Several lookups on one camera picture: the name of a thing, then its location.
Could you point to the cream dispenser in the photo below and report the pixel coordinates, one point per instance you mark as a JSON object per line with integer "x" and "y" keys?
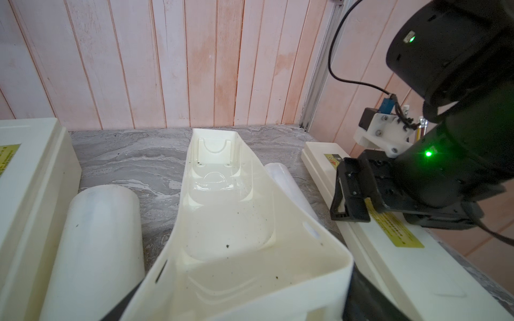
{"x": 40, "y": 175}
{"x": 241, "y": 249}

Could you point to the plastic wrap roll left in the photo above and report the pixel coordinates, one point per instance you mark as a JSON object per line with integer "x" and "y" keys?
{"x": 100, "y": 255}

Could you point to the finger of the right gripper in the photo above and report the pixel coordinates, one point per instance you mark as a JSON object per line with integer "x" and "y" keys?
{"x": 348, "y": 202}

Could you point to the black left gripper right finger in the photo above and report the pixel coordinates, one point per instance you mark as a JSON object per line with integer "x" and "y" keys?
{"x": 366, "y": 302}

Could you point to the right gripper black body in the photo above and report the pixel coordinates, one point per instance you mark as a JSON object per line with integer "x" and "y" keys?
{"x": 429, "y": 189}

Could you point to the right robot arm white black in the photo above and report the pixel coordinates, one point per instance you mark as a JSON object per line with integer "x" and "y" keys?
{"x": 458, "y": 56}

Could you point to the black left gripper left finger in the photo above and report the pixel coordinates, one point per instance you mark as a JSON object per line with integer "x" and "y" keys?
{"x": 116, "y": 313}

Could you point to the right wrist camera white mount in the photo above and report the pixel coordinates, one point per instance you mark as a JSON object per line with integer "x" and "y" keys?
{"x": 387, "y": 128}

